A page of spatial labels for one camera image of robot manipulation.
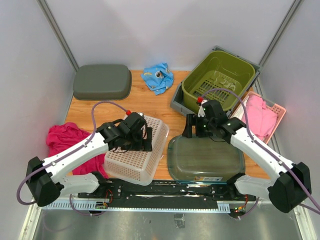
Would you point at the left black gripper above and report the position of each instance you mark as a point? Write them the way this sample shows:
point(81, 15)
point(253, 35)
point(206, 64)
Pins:
point(146, 144)

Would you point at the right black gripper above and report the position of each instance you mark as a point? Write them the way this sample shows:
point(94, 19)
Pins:
point(192, 121)

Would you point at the white perforated plastic basket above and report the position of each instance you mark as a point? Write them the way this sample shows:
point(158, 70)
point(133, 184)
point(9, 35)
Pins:
point(139, 167)

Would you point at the translucent blue plastic tub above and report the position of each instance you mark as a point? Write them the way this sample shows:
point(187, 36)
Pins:
point(203, 160)

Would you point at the olive green plastic basin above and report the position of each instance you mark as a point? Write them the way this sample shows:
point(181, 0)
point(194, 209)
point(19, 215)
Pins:
point(217, 77)

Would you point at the dark grey plastic tray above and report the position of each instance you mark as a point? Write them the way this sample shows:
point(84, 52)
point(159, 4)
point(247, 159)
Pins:
point(95, 82)

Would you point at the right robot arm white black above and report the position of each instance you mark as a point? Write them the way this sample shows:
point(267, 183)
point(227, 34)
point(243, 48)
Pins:
point(289, 183)

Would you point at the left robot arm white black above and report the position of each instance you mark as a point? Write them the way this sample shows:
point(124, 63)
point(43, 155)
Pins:
point(46, 179)

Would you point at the pink plastic basket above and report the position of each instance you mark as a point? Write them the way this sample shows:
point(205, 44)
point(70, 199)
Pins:
point(279, 110)

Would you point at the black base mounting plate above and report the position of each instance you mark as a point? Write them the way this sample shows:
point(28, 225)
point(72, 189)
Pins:
point(166, 195)

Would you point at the blue patterned cloth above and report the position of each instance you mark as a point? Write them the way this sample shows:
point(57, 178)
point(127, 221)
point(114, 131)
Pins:
point(158, 78)

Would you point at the pink folded cloth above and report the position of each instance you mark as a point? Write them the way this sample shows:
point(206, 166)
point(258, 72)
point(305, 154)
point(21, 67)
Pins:
point(262, 120)

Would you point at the magenta cloth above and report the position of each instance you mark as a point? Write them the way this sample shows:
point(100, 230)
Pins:
point(62, 137)

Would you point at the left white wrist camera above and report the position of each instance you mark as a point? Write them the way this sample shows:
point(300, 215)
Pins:
point(128, 112)

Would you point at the aluminium frame rail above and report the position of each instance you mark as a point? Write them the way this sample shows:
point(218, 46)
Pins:
point(73, 202)

